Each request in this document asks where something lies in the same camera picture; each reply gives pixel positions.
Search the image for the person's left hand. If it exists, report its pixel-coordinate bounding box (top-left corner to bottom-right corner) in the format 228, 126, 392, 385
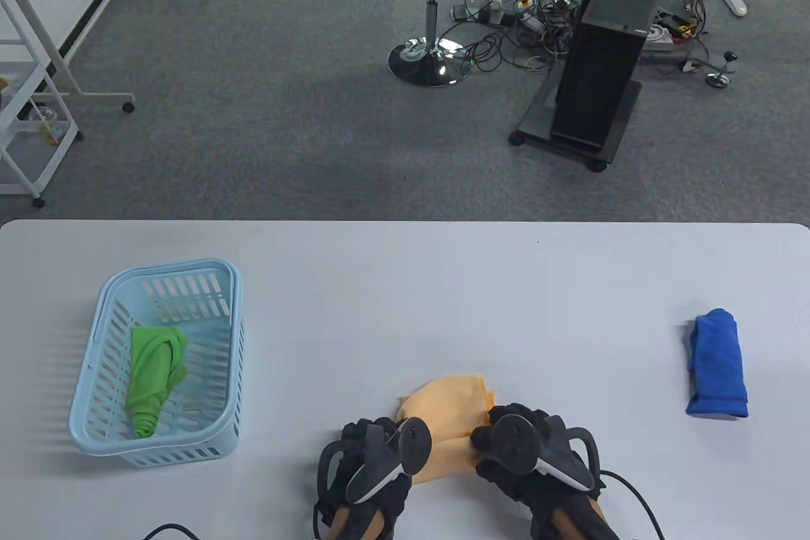
313, 418, 413, 540

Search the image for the person's right hand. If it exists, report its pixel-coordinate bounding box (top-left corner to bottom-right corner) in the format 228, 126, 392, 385
470, 403, 603, 531

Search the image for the orange towel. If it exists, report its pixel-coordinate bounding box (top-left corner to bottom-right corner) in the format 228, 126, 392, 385
397, 375, 496, 484

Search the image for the green towel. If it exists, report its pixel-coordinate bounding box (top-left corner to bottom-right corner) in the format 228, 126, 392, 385
125, 326, 189, 439

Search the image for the blue rectangular towel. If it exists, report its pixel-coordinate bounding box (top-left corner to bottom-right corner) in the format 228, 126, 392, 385
685, 309, 749, 419

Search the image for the person's right forearm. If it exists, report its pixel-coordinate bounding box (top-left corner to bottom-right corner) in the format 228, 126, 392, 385
547, 494, 622, 540

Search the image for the person's left forearm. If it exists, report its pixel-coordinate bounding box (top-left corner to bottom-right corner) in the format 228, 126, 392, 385
328, 502, 388, 540

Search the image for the black and white right controller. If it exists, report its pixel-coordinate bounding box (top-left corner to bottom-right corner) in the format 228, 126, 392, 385
486, 414, 601, 494

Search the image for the black and white controller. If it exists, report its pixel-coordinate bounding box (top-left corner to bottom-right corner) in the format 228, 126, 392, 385
486, 414, 601, 494
315, 417, 433, 506

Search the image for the black and white left controller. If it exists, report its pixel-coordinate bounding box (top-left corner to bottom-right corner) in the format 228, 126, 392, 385
315, 417, 433, 506

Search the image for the light blue plastic basket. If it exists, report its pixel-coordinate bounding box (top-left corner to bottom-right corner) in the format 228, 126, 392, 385
68, 258, 245, 469

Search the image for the black wheeled cart base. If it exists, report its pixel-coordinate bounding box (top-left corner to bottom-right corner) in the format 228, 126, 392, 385
509, 79, 644, 173

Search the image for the black computer tower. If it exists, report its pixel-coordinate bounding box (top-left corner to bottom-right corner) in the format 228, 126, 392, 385
549, 0, 671, 154

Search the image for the white metal shelf rack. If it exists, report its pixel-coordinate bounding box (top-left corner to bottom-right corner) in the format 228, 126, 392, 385
0, 0, 84, 207

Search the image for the small stand with black knob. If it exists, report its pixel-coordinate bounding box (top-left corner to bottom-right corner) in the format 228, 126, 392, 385
680, 50, 739, 89

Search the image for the grey power strip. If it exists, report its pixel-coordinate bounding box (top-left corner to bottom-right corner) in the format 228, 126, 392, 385
451, 2, 507, 27

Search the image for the black right glove cable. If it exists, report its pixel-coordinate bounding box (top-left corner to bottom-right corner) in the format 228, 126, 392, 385
598, 470, 666, 540

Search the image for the tangle of floor cables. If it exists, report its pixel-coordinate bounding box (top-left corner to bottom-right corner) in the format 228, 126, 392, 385
448, 0, 719, 75

